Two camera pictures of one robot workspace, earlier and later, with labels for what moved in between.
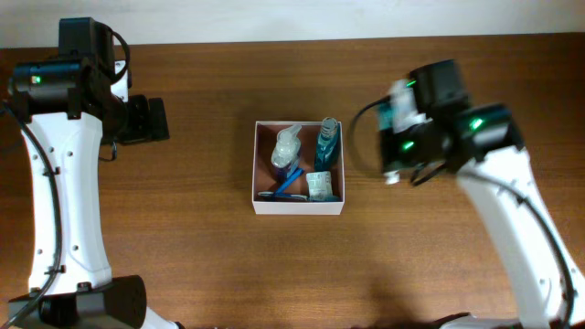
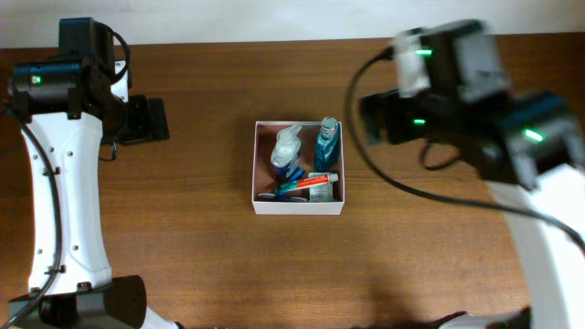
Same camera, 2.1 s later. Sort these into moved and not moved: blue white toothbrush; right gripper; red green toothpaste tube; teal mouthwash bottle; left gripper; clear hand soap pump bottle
Moved: red green toothpaste tube; right gripper
Not moved: left gripper; blue white toothbrush; clear hand soap pump bottle; teal mouthwash bottle
